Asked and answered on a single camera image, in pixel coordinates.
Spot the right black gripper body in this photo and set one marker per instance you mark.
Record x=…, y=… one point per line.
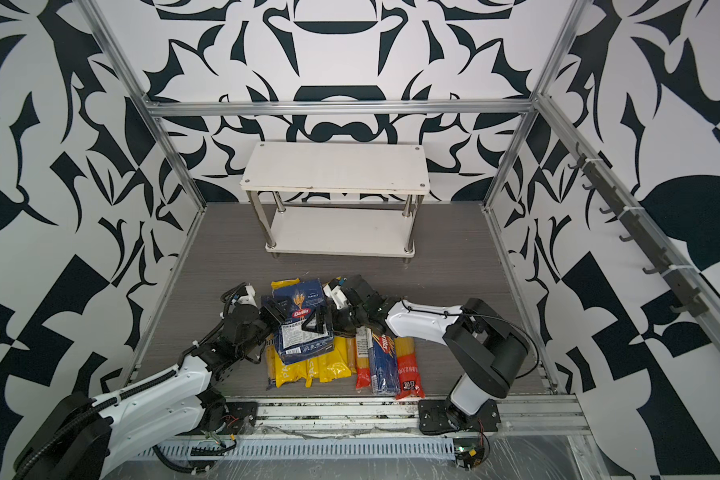
x=345, y=322

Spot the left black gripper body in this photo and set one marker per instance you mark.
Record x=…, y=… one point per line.
x=266, y=322

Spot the red spaghetti bag labelled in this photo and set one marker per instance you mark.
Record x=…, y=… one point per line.
x=362, y=362

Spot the yellow Pastatime bag barcode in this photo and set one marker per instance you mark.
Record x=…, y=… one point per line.
x=338, y=363

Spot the blue Barilla spaghetti box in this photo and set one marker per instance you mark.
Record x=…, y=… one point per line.
x=383, y=365

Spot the dark blue Barilla pasta bag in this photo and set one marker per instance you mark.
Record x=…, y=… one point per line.
x=303, y=321

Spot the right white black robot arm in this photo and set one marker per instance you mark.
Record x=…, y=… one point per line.
x=489, y=349

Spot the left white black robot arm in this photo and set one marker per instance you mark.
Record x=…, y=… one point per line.
x=86, y=438

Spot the white two-tier metal shelf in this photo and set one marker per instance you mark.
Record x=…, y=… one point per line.
x=278, y=168

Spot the dark spaghetti pack far left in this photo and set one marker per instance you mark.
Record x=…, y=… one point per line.
x=269, y=354

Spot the yellow Pastatime bag left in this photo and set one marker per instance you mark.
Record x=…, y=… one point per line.
x=275, y=285

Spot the yellow pastatime bag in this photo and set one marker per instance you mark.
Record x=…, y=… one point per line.
x=306, y=371
x=275, y=285

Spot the yellow Pastatime bag middle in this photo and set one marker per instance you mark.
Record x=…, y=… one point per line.
x=306, y=371

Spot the small circuit board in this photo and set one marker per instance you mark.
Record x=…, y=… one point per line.
x=469, y=453

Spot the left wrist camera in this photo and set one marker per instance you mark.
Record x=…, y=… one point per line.
x=243, y=295

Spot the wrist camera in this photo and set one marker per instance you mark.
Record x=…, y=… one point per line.
x=335, y=295
x=243, y=295

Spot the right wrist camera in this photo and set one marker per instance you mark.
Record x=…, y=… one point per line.
x=335, y=295

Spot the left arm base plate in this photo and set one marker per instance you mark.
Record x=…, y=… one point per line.
x=230, y=418

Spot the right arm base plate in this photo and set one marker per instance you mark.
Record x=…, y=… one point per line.
x=439, y=417

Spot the white slotted cable duct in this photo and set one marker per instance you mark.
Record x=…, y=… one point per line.
x=316, y=449

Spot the dark wall hook rack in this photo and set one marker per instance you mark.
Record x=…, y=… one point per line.
x=643, y=231

